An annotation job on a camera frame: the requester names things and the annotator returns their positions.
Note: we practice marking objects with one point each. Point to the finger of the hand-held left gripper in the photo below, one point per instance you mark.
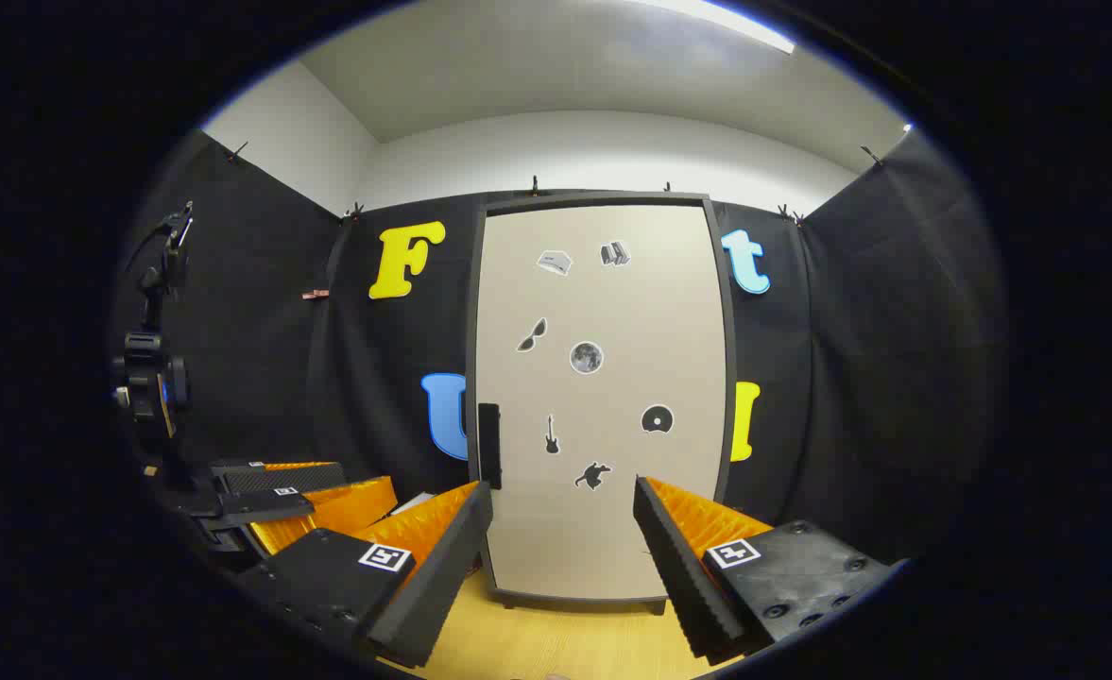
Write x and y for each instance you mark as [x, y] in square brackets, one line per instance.
[272, 477]
[263, 507]

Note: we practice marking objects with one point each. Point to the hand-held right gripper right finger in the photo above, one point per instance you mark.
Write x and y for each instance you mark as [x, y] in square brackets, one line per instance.
[683, 576]

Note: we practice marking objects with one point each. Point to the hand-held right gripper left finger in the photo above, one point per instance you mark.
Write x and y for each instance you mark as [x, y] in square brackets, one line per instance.
[442, 576]

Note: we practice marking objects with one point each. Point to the beige cabinet door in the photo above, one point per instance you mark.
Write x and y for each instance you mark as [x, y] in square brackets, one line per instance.
[612, 312]

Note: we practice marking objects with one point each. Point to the dark grey cabinet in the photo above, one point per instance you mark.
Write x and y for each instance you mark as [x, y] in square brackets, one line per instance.
[603, 198]

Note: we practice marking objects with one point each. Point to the black backdrop cloth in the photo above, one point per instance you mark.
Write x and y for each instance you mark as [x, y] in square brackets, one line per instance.
[848, 378]

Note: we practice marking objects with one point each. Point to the row of black cloth clamps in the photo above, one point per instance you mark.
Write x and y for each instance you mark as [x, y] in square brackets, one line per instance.
[535, 184]

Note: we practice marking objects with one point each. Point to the ceiling light strip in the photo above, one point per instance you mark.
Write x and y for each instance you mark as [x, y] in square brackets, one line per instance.
[744, 28]

